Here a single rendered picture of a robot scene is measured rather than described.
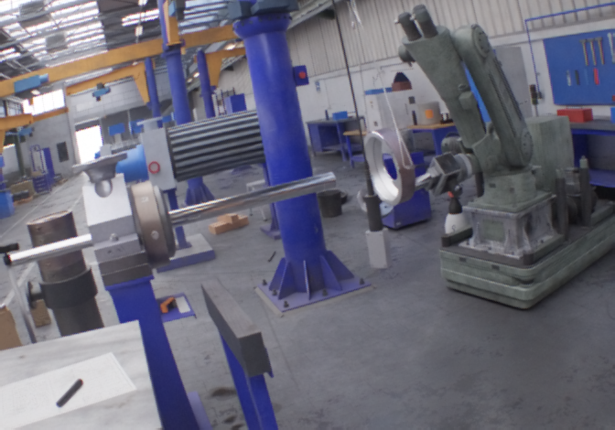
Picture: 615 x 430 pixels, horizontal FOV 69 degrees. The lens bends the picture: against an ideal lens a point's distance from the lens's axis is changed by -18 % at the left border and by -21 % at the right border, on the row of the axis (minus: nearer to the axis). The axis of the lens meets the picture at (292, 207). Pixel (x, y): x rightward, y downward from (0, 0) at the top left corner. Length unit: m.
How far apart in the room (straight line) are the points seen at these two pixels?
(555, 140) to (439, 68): 1.51
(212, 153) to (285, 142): 2.01
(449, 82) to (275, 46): 1.54
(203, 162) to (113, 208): 3.81
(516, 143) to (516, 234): 0.59
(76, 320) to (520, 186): 3.11
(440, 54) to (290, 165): 1.63
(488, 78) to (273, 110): 1.70
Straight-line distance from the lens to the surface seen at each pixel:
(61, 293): 3.65
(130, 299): 2.03
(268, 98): 3.93
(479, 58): 2.90
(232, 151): 5.83
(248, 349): 1.56
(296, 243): 4.07
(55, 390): 1.50
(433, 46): 2.82
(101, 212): 2.11
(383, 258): 1.76
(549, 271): 3.41
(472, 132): 3.06
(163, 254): 2.20
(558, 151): 4.12
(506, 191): 3.46
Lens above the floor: 1.48
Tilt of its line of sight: 11 degrees down
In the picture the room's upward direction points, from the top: 11 degrees counter-clockwise
